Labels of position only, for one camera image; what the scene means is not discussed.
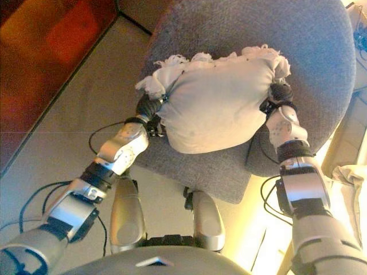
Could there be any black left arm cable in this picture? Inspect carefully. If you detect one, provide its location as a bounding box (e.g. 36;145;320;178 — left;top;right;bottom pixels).
0;121;138;257

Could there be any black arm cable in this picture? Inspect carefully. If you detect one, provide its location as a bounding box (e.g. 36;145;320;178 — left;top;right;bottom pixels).
246;134;293;224
0;121;138;257

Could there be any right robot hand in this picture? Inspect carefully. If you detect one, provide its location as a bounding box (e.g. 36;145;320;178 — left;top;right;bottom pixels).
259;82;295;115

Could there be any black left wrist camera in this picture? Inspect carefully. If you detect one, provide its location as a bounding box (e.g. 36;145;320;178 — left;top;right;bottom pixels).
147;114;165;138

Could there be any black robot pelvis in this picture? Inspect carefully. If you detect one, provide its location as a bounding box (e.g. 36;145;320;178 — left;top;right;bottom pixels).
142;234;198;249

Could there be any white fringed blanket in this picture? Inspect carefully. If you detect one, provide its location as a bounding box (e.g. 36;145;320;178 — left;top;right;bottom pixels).
331;164;367;250

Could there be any white fringed cushion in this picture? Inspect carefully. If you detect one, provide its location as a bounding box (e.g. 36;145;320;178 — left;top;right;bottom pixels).
134;43;292;154

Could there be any silver right robot leg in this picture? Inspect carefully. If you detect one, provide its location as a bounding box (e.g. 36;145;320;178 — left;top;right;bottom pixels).
183;186;226;254

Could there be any grey robot torso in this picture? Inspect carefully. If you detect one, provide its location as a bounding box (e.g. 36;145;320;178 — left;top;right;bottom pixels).
67;246;253;275

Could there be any grey fabric armchair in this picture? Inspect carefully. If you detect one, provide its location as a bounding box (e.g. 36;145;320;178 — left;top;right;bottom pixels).
134;0;357;206

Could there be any glossy brown wardrobe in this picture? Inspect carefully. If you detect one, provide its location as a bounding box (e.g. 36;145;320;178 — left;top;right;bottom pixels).
0;0;120;175

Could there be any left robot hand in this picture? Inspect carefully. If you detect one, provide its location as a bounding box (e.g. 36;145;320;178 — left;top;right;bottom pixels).
136;93;169;121

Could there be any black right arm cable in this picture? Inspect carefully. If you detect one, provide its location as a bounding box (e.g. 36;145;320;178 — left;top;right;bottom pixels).
246;134;293;224

